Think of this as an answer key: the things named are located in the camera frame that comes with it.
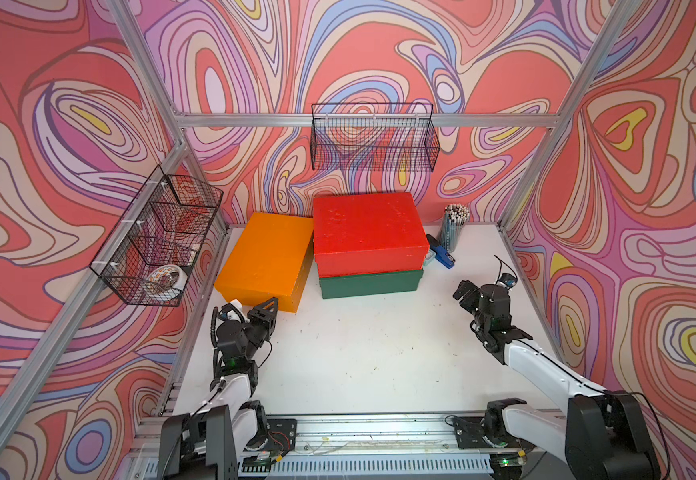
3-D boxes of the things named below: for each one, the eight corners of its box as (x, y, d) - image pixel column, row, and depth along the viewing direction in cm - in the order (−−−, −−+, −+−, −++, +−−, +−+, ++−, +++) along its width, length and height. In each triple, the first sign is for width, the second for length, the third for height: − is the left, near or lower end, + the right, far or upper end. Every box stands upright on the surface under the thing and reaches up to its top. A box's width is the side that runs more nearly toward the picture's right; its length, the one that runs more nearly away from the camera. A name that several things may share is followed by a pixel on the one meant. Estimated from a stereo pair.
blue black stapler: (449, 269, 108) (452, 261, 104) (419, 246, 115) (421, 238, 112) (455, 264, 109) (459, 256, 106) (425, 242, 117) (428, 233, 113)
